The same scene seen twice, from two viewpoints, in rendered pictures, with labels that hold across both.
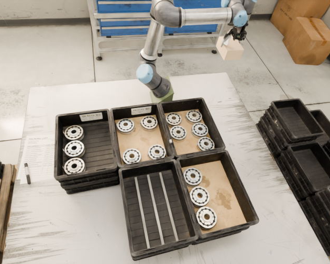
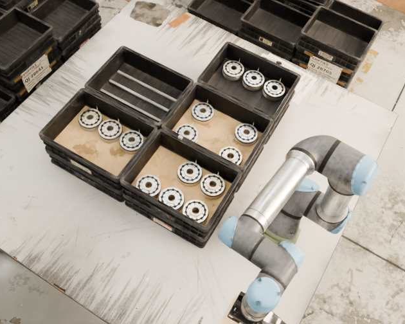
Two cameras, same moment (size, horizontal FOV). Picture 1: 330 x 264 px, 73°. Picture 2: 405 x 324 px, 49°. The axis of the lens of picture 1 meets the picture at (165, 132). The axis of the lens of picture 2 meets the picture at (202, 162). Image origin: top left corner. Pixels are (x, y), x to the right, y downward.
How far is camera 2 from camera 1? 1.70 m
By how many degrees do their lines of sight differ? 60
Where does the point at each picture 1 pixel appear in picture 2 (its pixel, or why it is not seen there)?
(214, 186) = (103, 154)
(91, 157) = (234, 89)
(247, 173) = (80, 231)
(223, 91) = not seen: outside the picture
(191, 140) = (169, 182)
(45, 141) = (298, 88)
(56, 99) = (357, 126)
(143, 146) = (207, 134)
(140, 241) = (128, 71)
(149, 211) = (142, 91)
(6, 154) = not seen: hidden behind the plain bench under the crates
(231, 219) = (66, 139)
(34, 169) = not seen: hidden behind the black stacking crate
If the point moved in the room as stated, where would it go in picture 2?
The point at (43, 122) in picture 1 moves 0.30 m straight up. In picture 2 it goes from (327, 99) to (347, 58)
